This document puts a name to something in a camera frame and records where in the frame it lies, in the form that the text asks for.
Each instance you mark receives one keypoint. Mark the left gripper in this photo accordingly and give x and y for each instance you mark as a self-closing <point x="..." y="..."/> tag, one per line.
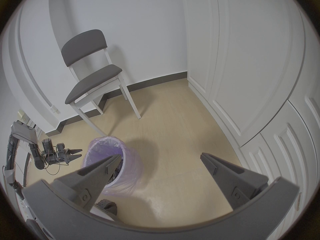
<point x="61" y="157"/>

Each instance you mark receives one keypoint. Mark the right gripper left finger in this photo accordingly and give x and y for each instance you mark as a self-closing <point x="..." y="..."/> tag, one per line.
<point x="87" y="184"/>

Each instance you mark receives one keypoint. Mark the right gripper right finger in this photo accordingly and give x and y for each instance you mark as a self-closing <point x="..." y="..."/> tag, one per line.
<point x="232" y="184"/>

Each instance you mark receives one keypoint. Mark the purple plastic bag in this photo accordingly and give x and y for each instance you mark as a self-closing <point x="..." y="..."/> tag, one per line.
<point x="131" y="169"/>

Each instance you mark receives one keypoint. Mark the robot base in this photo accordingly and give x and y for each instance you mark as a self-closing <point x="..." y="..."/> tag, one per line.
<point x="106" y="205"/>

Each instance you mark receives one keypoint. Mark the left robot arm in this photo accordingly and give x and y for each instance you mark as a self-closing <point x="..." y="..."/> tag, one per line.
<point x="23" y="132"/>

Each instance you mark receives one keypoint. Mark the white trash bin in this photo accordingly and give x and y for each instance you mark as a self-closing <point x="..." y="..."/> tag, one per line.
<point x="125" y="156"/>

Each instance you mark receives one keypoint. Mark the white chest of drawers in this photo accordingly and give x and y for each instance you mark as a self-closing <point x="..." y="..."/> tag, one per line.
<point x="37" y="129"/>

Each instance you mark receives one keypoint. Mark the white chair with grey cushions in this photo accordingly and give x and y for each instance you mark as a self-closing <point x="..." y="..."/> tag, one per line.
<point x="83" y="44"/>

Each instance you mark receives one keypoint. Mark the white wardrobe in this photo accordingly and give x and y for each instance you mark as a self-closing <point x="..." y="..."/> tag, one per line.
<point x="250" y="71"/>

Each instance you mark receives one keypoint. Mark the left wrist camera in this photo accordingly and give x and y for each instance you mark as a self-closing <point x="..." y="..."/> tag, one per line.
<point x="60" y="147"/>

